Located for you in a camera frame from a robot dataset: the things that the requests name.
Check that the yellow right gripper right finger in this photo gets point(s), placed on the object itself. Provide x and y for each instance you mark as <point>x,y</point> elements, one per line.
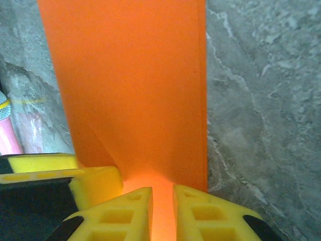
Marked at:
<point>208,216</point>

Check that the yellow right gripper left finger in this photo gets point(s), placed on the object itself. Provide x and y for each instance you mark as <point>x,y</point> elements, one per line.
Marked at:
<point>118,218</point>

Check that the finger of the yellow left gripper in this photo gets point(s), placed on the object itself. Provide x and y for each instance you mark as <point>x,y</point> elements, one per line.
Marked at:
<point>95,185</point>
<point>42,163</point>

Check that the orange cloth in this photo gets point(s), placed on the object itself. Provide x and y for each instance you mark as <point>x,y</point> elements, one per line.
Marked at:
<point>130,88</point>

